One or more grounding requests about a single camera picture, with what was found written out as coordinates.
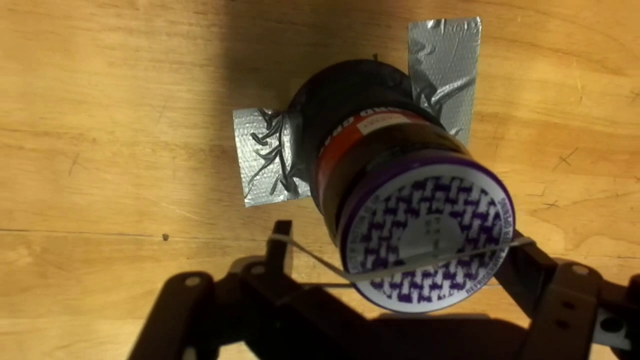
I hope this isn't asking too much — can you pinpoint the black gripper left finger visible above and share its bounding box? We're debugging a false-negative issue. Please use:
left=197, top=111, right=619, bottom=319
left=129, top=218, right=363, bottom=360

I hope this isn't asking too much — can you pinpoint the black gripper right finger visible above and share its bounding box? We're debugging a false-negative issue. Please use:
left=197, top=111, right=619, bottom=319
left=497, top=235, right=640, bottom=360

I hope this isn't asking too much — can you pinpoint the thin pale rubber band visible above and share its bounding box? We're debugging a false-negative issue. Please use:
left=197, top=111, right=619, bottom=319
left=268, top=225, right=536, bottom=282

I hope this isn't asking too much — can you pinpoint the brown cup with purple lid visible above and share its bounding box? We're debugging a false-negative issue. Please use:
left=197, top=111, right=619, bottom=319
left=286, top=58, right=521, bottom=315

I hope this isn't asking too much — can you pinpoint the grey duct tape piece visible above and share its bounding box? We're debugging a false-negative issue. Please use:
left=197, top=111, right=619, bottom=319
left=404, top=16, right=484, bottom=149
left=230, top=105, right=312, bottom=209

